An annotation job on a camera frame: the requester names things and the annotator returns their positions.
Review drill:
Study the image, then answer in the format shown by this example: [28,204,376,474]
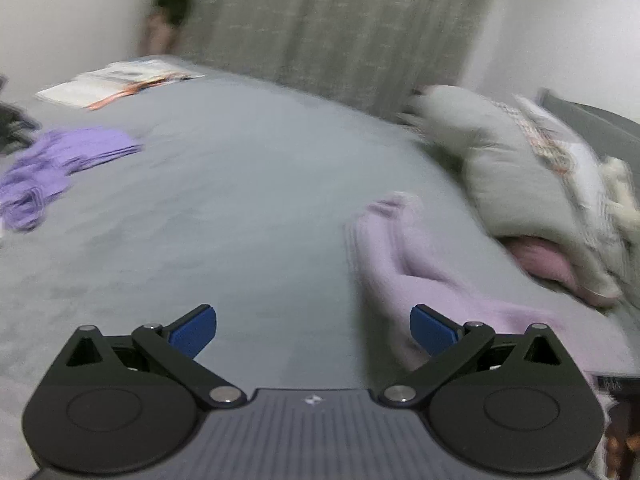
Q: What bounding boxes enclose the open book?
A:
[35,59,206,111]

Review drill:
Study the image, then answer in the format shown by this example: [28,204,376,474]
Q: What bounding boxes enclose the white plush toy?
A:
[600,157,640,221]

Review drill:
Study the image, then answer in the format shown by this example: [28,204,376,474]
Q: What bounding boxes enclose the grey-green quilt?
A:
[400,85,626,306]

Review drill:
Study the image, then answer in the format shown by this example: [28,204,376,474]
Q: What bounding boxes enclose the grey bed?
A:
[0,67,640,480]

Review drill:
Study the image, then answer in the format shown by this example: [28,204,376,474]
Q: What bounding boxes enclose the patterned pillow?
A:
[492,94,640,281]

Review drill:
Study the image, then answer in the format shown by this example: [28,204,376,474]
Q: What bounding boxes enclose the violet clothes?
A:
[0,127,146,233]

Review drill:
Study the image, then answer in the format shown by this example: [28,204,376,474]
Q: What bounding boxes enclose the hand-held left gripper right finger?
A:
[377,304,566,407]

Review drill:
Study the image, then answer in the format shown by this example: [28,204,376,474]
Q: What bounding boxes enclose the grey quilted headboard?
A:
[537,89,640,161]

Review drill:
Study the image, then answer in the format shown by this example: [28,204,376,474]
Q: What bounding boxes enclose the lilac knitted sweater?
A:
[345,192,601,391]

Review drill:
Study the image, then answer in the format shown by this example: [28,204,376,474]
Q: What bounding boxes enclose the pink pillow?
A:
[505,237,621,306]

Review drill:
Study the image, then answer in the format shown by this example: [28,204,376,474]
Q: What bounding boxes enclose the grey-green patterned curtain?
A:
[175,0,501,121]

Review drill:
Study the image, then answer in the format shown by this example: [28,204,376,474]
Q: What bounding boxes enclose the dark clothing pile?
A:
[0,75,41,156]

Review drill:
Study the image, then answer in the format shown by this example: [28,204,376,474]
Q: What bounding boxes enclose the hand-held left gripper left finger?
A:
[65,304,248,408]

